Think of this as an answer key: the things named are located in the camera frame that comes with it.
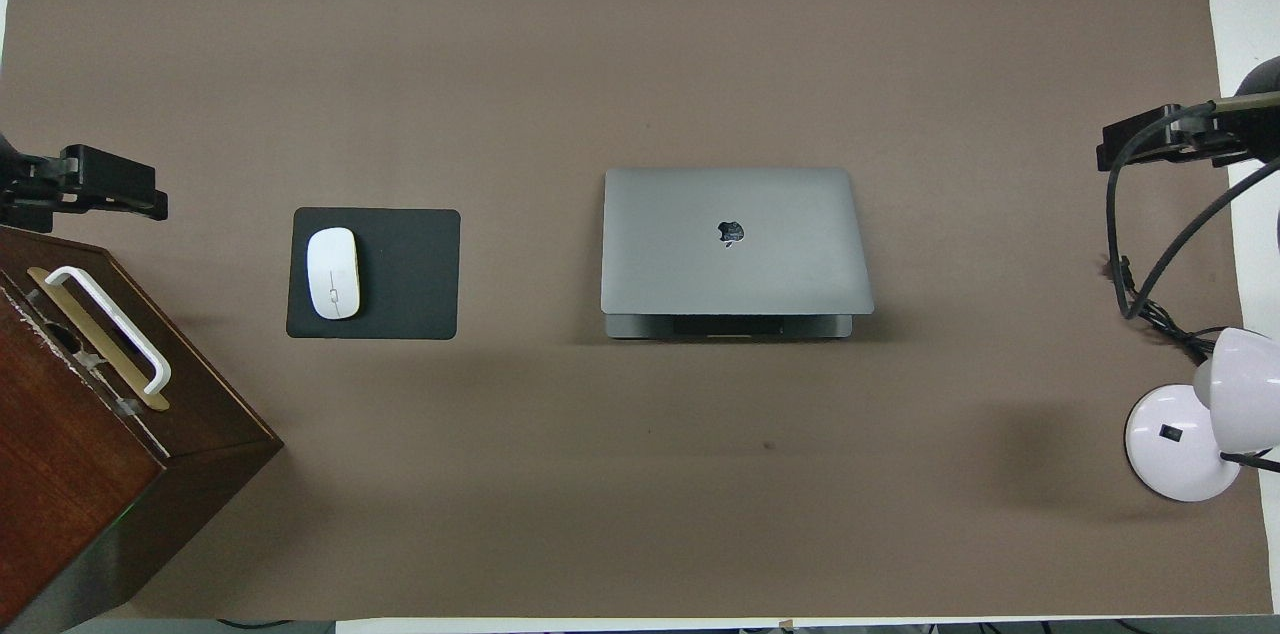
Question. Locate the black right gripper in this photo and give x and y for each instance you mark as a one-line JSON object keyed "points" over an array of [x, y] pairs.
{"points": [[1240, 136]]}

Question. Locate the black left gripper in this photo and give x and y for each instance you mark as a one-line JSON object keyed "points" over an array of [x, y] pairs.
{"points": [[35, 189]]}

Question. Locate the grey Apple laptop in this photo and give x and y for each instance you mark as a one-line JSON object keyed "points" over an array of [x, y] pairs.
{"points": [[680, 254]]}

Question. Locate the white computer mouse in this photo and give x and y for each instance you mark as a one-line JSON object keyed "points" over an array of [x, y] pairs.
{"points": [[333, 264]]}

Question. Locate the dark brown wooden box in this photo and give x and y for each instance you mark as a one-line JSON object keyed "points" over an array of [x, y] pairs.
{"points": [[60, 474]]}

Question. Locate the black mouse pad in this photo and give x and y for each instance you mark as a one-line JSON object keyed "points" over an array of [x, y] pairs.
{"points": [[410, 274]]}

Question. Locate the white desk lamp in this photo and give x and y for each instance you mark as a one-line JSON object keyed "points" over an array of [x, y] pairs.
{"points": [[1170, 454]]}

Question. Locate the brown table mat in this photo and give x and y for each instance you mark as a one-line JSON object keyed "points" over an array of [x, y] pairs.
{"points": [[600, 474]]}

